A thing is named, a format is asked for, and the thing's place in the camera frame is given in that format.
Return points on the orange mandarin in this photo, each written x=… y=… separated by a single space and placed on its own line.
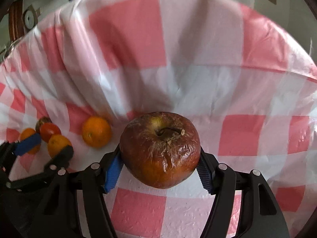
x=56 y=143
x=30 y=142

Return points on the red white checkered tablecloth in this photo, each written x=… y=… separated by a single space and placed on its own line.
x=247 y=86

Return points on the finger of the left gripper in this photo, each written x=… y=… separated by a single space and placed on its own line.
x=10 y=151
x=59 y=162

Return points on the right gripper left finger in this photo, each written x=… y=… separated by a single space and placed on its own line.
x=98 y=180

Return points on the orange mandarin front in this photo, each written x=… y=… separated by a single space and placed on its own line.
x=56 y=143

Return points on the orange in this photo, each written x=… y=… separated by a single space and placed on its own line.
x=96 y=132

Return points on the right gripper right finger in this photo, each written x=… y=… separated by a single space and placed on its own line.
x=219 y=180

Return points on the wrinkled red apple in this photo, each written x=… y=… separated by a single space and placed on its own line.
x=160 y=149

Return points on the small red tomato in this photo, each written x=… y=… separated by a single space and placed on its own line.
x=47 y=130

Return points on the dark brown mangosteen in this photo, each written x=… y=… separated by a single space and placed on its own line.
x=41 y=122

